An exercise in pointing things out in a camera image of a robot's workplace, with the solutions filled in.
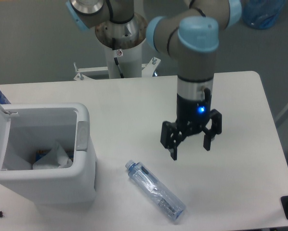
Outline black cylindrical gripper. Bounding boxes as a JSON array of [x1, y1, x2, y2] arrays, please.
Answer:
[[160, 89, 222, 161]]

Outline clear crushed plastic bottle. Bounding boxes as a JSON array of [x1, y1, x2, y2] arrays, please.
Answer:
[[125, 160, 186, 221]]

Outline white plastic wrapper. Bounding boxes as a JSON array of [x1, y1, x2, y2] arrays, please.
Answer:
[[32, 141, 73, 170]]

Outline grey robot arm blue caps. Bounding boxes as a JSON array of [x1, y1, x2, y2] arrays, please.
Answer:
[[66, 0, 242, 159]]

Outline white plastic trash can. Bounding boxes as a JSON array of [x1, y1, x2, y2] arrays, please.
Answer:
[[0, 103, 96, 204]]

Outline blue plastic bag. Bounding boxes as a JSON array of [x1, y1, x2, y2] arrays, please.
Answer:
[[241, 0, 287, 30]]

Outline blue yellow snack packet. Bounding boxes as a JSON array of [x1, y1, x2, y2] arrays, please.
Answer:
[[35, 150, 74, 162]]

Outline white pedestal base frame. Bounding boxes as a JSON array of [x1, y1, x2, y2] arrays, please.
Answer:
[[74, 57, 161, 80]]

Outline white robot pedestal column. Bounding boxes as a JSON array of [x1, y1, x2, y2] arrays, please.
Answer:
[[94, 12, 149, 79]]

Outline black cable on pedestal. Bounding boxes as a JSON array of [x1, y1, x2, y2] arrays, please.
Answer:
[[111, 38, 125, 79]]

